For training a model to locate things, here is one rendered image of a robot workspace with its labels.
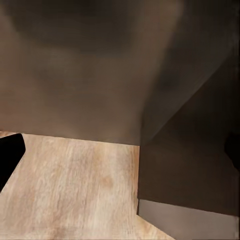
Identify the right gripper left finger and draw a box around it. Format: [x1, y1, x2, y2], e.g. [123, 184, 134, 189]
[0, 133, 26, 190]

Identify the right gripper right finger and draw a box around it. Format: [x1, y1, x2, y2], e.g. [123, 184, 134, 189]
[224, 133, 240, 173]

